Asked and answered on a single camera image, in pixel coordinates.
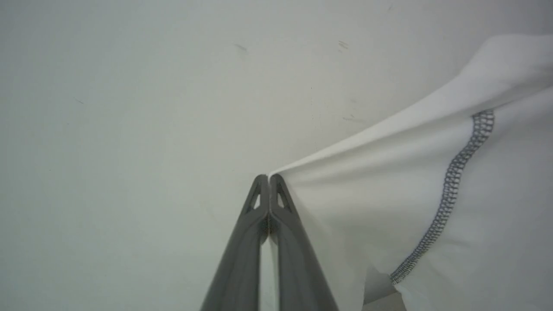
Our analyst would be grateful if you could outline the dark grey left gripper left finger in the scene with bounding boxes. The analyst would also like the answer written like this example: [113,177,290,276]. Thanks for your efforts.
[200,175,270,311]

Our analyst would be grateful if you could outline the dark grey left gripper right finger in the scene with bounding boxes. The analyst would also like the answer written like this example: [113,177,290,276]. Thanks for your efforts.
[269,174,339,311]

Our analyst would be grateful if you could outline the white garment with grey stitching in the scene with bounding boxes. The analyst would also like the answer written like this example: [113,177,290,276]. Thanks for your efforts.
[259,34,553,311]

